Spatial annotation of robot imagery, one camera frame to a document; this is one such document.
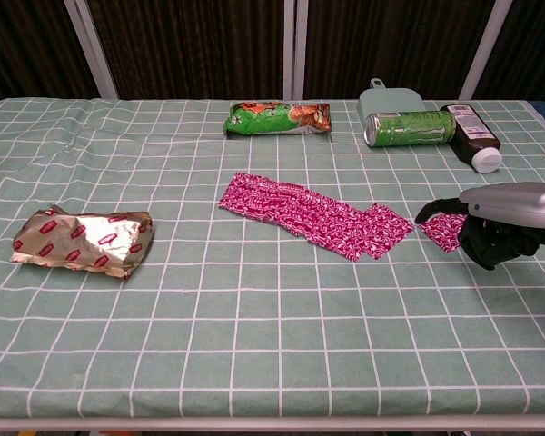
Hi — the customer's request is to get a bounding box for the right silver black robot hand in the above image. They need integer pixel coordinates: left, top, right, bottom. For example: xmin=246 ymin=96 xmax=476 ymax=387
xmin=414 ymin=181 xmax=545 ymax=273

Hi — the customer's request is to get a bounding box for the small pink patterned packet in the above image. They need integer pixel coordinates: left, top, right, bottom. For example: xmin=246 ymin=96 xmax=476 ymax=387
xmin=356 ymin=203 xmax=416 ymax=262

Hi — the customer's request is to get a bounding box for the pink patterned wrapper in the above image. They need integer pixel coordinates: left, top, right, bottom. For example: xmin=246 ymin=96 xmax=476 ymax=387
xmin=217 ymin=171 xmax=379 ymax=263

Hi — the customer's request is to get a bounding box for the brown bottle white cap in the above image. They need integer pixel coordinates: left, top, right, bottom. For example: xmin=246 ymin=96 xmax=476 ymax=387
xmin=440 ymin=103 xmax=504 ymax=174

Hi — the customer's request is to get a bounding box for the green energy drink can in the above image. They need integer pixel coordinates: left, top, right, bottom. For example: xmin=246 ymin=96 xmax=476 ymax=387
xmin=362 ymin=110 xmax=458 ymax=149

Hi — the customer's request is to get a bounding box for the mint green dustpan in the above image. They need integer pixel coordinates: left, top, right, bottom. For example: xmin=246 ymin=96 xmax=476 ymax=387
xmin=356 ymin=77 xmax=427 ymax=131

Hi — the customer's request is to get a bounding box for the dark ribbed curtain panel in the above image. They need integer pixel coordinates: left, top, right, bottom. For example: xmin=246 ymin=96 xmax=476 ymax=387
xmin=302 ymin=0 xmax=499 ymax=101
xmin=474 ymin=0 xmax=545 ymax=104
xmin=86 ymin=0 xmax=286 ymax=101
xmin=0 ymin=0 xmax=99 ymax=110

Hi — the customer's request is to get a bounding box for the green orange snack bag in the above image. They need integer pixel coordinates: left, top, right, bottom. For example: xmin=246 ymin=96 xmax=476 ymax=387
xmin=222 ymin=100 xmax=332 ymax=138

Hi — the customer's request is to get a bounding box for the green white checked tablecloth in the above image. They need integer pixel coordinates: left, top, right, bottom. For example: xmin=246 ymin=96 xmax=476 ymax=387
xmin=0 ymin=97 xmax=545 ymax=420

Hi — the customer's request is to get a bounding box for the gold foil snack wrapper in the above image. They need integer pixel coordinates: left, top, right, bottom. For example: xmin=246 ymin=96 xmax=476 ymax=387
xmin=9 ymin=203 xmax=155 ymax=280

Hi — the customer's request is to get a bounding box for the white slanted frame post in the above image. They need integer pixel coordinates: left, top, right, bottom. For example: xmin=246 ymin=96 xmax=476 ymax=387
xmin=458 ymin=0 xmax=514 ymax=101
xmin=63 ymin=0 xmax=120 ymax=101

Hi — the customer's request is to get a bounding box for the white upright frame post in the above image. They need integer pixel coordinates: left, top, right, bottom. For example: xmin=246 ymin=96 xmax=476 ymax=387
xmin=294 ymin=0 xmax=310 ymax=101
xmin=282 ymin=0 xmax=297 ymax=101

